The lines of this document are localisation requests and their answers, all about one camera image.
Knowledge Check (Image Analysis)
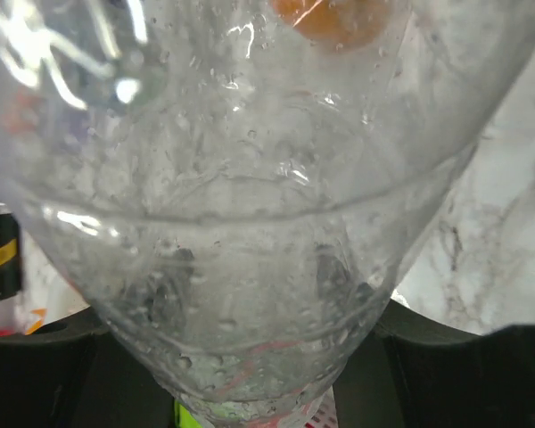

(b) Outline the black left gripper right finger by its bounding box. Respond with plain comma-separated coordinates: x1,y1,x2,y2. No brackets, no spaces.
333,301,535,428

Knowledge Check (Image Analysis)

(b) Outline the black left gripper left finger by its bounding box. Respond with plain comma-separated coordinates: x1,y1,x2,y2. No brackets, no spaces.
0,309,173,427

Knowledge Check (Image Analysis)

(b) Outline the large clear plastic bottle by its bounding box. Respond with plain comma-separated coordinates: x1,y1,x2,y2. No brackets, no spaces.
0,1,535,427

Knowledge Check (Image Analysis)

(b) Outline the black gold can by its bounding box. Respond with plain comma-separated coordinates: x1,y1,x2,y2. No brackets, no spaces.
0,202,23,300

